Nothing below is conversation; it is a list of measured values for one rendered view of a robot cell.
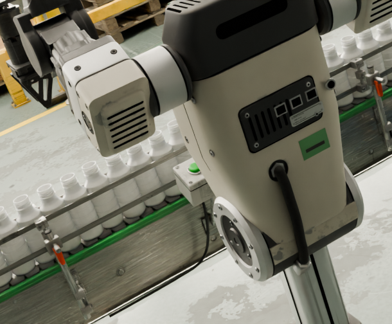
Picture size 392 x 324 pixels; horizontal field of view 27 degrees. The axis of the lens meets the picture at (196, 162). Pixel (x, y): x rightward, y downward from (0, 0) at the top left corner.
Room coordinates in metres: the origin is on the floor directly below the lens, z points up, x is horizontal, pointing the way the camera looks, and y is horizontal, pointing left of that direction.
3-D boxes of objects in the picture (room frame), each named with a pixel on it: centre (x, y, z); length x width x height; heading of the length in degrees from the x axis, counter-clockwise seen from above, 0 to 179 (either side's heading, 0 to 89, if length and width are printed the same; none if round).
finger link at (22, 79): (1.59, 0.25, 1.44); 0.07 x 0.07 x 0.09; 18
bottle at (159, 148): (1.81, 0.07, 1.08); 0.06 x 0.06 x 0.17
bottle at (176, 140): (1.84, 0.02, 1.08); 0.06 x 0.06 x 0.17
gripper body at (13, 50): (1.60, 0.25, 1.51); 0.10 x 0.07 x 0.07; 18
